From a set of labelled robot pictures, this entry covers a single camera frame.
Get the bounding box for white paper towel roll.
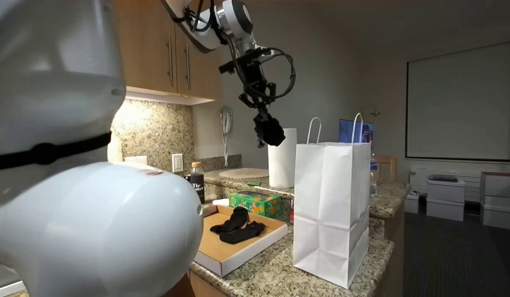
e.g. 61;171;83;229
267;127;297;188

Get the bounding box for white projector screen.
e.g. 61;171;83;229
404;41;510;161

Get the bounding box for cardboard tray box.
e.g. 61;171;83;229
195;206;287;277

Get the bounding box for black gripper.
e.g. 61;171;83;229
220;47;276;148

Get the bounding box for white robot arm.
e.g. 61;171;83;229
0;0;203;297

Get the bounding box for green tissue box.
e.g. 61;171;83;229
228;193;284;217

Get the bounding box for computer monitor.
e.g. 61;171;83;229
338;118;373;143

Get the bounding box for wooden upper cabinets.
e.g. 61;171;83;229
112;0;221;105

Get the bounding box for black sock long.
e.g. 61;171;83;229
210;206;266;244

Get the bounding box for black sock pile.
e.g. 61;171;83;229
263;113;286;145

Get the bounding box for white storage boxes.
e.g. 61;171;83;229
404;174;466;221

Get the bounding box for white paper bag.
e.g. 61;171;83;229
291;112;373;290

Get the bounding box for dark sauce bottle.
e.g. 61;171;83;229
187;161;205;202

